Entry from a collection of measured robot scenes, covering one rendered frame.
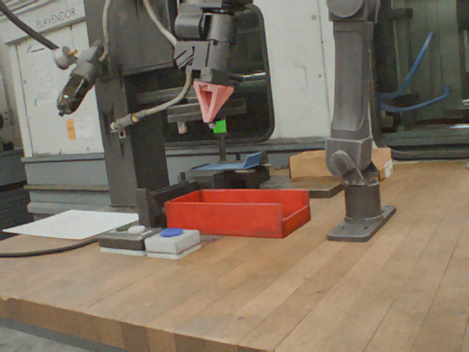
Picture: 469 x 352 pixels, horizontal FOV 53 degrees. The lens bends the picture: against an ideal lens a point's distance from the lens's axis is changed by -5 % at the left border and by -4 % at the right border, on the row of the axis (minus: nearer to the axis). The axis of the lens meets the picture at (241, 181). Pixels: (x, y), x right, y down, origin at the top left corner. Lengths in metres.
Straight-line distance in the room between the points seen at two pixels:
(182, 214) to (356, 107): 0.38
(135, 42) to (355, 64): 0.59
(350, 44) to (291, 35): 0.95
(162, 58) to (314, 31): 0.70
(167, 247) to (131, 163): 0.50
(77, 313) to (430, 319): 0.42
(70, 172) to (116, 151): 1.36
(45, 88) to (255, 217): 2.06
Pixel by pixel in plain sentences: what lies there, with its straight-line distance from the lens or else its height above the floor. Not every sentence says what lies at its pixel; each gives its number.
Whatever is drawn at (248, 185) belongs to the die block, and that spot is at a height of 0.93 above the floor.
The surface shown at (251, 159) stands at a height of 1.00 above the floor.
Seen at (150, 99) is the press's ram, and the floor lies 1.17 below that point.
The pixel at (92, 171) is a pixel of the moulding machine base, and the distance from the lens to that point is 2.50.
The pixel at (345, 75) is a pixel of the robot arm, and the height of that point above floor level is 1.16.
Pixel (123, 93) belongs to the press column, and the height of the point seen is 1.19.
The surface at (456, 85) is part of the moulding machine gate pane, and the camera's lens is 1.54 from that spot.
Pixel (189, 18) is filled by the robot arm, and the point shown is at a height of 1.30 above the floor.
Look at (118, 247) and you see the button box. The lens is 0.88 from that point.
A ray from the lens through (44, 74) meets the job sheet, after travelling 2.77.
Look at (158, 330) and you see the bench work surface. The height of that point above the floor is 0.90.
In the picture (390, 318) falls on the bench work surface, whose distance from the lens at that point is 0.54.
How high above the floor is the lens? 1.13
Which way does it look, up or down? 9 degrees down
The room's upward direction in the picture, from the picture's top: 6 degrees counter-clockwise
